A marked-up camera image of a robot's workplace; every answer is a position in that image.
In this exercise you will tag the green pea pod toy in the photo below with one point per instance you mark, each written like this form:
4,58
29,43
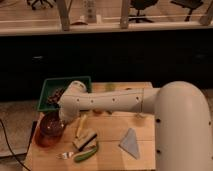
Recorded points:
82,156

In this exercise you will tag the grey triangular cloth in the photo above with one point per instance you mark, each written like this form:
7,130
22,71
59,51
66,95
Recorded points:
129,143

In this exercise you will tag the green object far table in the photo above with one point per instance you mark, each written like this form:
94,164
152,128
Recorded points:
109,87

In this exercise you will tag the black office chair right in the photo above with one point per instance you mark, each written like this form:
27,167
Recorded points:
190,4

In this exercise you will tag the black office chair centre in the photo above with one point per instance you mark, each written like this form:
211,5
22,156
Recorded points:
141,5

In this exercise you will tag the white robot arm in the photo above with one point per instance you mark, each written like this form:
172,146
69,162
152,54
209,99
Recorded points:
183,129

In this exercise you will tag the dark red bowl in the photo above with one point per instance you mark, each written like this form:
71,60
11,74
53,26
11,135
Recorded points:
51,125

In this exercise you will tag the orange bowl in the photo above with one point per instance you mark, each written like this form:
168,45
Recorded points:
47,139

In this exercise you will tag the green plastic tray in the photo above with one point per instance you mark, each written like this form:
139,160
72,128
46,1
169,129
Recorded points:
51,85

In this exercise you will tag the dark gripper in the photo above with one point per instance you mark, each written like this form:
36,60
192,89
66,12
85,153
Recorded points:
55,96

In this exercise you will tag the black office chair left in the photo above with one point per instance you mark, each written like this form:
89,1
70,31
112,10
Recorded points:
42,3

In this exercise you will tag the yellow banana toy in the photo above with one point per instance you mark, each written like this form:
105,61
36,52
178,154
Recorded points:
80,125

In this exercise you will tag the black office chair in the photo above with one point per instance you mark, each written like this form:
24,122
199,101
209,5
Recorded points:
42,3
190,4
141,5

